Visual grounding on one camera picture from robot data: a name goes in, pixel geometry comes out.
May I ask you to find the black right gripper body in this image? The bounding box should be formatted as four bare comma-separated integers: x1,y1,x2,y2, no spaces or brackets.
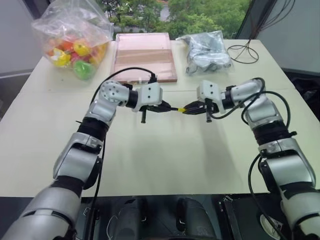
203,98,219,124

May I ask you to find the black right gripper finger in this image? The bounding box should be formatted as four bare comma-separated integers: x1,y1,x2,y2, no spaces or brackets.
185,107,207,117
186,100,207,110

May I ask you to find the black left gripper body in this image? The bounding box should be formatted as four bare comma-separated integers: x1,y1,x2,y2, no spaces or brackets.
138,103,163,125

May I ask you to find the pink wooden tray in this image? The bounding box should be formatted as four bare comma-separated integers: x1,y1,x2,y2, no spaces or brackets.
113,32,179,85

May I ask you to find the clear bag of grey parts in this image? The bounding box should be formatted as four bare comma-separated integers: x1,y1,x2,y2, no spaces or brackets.
174,30,235,76

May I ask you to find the green toy fruit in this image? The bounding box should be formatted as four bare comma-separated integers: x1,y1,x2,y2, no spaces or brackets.
73,59,96,81

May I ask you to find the yellow toy fruit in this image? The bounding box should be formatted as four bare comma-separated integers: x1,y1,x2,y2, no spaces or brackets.
53,49,72,68
73,41,92,56

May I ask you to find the orange toy fruit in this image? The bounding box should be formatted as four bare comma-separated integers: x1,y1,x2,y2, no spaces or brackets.
59,39,76,52

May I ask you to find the clear bag of colourful toys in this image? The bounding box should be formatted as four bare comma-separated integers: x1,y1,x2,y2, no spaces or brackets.
31,0,114,81

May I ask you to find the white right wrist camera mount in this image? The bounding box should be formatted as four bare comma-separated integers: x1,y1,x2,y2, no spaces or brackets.
196,79,221,114

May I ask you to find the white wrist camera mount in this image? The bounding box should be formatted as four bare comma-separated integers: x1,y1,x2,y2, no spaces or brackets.
196,79,221,114
131,82,163,113

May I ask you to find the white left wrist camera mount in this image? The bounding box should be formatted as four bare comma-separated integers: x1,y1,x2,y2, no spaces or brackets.
131,82,163,113

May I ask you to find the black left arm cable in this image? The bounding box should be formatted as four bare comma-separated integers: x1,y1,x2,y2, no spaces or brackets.
84,66,158,240

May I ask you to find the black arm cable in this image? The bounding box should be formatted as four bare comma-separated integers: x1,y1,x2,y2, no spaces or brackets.
211,76,298,240
84,66,158,240

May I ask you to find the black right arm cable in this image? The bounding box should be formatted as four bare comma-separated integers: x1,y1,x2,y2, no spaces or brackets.
211,76,298,240

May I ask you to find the thin black cable bundle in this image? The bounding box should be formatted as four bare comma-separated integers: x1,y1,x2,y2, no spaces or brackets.
226,0,297,64

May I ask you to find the dark window frame post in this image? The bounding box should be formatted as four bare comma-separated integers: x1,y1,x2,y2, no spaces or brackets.
236,0,253,40

